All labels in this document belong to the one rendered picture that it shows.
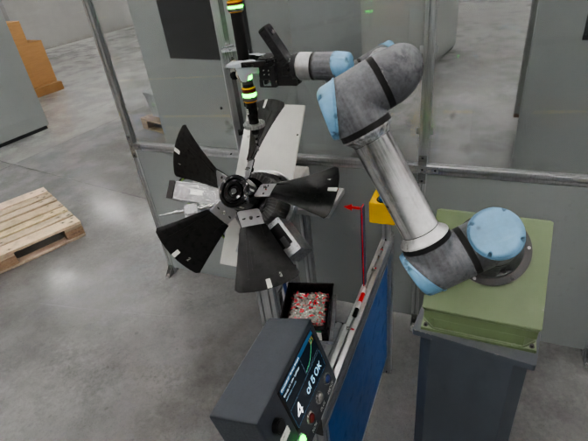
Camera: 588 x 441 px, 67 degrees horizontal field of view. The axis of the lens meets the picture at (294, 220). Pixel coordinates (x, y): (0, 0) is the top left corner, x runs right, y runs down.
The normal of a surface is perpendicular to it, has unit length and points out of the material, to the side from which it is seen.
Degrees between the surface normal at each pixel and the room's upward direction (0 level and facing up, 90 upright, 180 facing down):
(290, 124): 50
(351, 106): 76
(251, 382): 15
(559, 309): 90
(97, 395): 0
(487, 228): 40
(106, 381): 0
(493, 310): 45
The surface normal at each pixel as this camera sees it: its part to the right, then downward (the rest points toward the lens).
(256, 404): -0.34, -0.84
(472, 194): -0.38, 0.53
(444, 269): -0.09, 0.26
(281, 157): -0.36, -0.13
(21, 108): 0.85, 0.20
